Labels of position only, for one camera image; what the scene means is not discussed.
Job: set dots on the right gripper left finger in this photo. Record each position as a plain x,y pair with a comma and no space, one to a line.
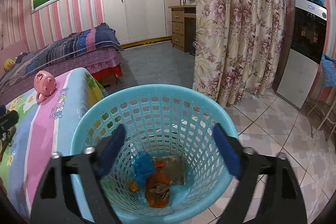
70,181

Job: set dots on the blue plastic ball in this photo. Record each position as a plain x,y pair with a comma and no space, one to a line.
143,167

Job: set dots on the printed snack packet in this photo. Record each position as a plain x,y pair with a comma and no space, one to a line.
175,169

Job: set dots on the orange wrapper piece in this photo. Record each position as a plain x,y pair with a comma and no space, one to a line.
133,187

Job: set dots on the colourful cartoon bed sheet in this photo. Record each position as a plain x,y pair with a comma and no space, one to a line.
44,128

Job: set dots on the pink pig mug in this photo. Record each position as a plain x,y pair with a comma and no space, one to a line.
45,85

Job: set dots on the yellow duck plush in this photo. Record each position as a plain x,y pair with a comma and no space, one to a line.
8,64

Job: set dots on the bed with purple cover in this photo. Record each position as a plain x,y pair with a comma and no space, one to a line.
100,63

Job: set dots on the turquoise plastic basket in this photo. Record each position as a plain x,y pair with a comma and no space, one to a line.
161,120

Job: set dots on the blue patchwork quilt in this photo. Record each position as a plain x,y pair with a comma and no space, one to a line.
72,46

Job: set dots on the white water dispenser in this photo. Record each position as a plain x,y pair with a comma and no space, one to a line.
305,52

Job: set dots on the blue floral cloth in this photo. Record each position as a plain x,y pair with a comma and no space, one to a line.
328,71

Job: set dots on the floral beige curtain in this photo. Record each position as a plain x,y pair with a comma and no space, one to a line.
238,45

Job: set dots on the wooden desk with drawers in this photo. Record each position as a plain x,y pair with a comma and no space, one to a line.
183,20

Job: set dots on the metal frame chair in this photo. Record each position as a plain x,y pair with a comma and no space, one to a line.
327,111

